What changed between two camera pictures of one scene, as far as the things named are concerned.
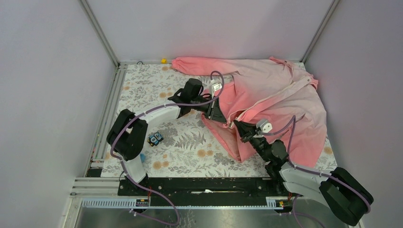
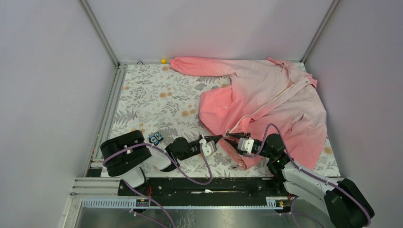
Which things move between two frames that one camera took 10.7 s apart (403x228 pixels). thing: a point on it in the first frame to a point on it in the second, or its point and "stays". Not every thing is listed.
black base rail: x=201 y=187 stays
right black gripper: x=245 y=129 to x=240 y=135
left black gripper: x=214 y=112 to x=208 y=138
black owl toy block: x=155 y=139 stays
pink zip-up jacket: x=265 y=96 stays
